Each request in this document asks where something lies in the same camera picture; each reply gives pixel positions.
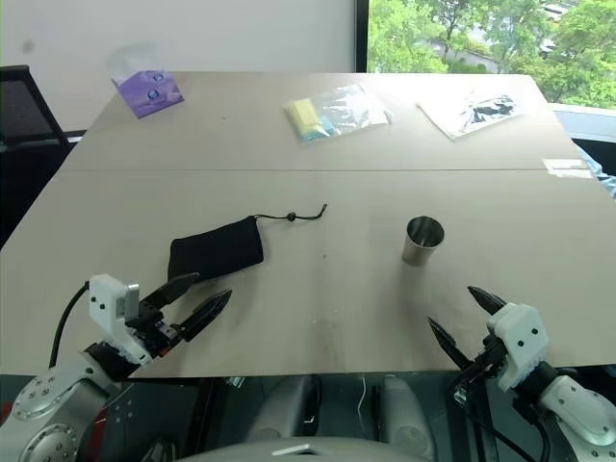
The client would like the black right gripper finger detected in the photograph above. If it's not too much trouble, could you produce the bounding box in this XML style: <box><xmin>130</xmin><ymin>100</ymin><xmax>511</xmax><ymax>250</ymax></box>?
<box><xmin>426</xmin><ymin>316</ymin><xmax>478</xmax><ymax>371</ymax></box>
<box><xmin>467</xmin><ymin>285</ymin><xmax>508</xmax><ymax>317</ymax></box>

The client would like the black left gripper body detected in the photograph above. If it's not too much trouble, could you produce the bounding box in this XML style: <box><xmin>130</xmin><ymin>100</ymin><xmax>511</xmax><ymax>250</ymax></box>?
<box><xmin>125</xmin><ymin>296</ymin><xmax>186</xmax><ymax>360</ymax></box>

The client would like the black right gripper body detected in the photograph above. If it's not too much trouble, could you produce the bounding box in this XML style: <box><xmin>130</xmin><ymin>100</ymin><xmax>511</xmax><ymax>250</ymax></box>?
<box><xmin>449</xmin><ymin>336</ymin><xmax>507</xmax><ymax>404</ymax></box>

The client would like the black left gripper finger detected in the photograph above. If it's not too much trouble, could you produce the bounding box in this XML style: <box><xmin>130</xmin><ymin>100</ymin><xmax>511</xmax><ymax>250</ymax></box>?
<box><xmin>141</xmin><ymin>271</ymin><xmax>200</xmax><ymax>309</ymax></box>
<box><xmin>175</xmin><ymin>288</ymin><xmax>233</xmax><ymax>344</ymax></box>

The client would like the clear bag with yellow sponges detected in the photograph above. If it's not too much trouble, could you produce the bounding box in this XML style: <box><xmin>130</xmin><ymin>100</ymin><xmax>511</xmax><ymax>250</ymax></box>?
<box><xmin>282</xmin><ymin>84</ymin><xmax>395</xmax><ymax>144</ymax></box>

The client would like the grey robot right leg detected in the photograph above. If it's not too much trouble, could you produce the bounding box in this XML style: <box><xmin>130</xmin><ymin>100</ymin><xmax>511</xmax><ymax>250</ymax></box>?
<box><xmin>372</xmin><ymin>374</ymin><xmax>433</xmax><ymax>447</ymax></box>

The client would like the grey robot leg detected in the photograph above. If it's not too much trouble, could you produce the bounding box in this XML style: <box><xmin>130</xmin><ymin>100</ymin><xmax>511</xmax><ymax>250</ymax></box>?
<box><xmin>372</xmin><ymin>374</ymin><xmax>433</xmax><ymax>447</ymax></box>
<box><xmin>247</xmin><ymin>375</ymin><xmax>322</xmax><ymax>443</ymax></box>

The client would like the stainless steel cup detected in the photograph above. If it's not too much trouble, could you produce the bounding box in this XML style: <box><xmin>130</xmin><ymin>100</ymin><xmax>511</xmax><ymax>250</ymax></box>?
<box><xmin>400</xmin><ymin>216</ymin><xmax>445</xmax><ymax>267</ymax></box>

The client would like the grey robot left leg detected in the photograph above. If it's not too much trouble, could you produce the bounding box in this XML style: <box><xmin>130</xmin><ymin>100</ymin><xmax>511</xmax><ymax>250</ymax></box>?
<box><xmin>247</xmin><ymin>375</ymin><xmax>322</xmax><ymax>443</ymax></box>

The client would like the light blue cloth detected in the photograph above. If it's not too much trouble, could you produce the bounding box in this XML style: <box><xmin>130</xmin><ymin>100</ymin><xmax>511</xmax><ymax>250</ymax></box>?
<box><xmin>575</xmin><ymin>145</ymin><xmax>616</xmax><ymax>198</ymax></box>

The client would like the grey robot torso top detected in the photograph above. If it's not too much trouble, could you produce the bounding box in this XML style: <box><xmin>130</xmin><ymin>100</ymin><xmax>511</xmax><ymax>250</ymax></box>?
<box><xmin>168</xmin><ymin>435</ymin><xmax>429</xmax><ymax>462</ymax></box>

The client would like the purple tissue box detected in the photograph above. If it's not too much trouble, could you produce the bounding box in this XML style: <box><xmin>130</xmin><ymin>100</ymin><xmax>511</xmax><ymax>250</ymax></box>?
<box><xmin>110</xmin><ymin>68</ymin><xmax>186</xmax><ymax>120</ymax></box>

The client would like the black office chair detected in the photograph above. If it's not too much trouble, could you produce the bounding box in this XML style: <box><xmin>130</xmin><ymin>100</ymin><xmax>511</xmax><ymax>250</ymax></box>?
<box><xmin>0</xmin><ymin>64</ymin><xmax>84</xmax><ymax>154</ymax></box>

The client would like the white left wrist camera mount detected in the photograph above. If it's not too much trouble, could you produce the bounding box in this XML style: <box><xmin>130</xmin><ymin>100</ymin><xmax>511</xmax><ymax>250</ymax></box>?
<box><xmin>88</xmin><ymin>273</ymin><xmax>155</xmax><ymax>365</ymax></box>

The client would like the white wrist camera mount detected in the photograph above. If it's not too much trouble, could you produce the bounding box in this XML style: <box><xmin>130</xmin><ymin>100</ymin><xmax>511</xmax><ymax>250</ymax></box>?
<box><xmin>484</xmin><ymin>301</ymin><xmax>551</xmax><ymax>392</ymax></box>
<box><xmin>88</xmin><ymin>273</ymin><xmax>155</xmax><ymax>365</ymax></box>

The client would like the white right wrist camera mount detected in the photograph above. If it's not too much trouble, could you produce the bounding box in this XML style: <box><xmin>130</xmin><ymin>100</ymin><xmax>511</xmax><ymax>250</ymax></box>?
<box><xmin>484</xmin><ymin>301</ymin><xmax>551</xmax><ymax>392</ymax></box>

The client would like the black drawstring pouch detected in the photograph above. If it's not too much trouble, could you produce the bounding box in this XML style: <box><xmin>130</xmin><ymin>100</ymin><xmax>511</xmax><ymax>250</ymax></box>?
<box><xmin>166</xmin><ymin>203</ymin><xmax>330</xmax><ymax>290</ymax></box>

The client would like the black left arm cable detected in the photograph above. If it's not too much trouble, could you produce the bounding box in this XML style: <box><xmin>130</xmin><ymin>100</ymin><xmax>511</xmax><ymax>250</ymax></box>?
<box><xmin>48</xmin><ymin>281</ymin><xmax>93</xmax><ymax>371</ymax></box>

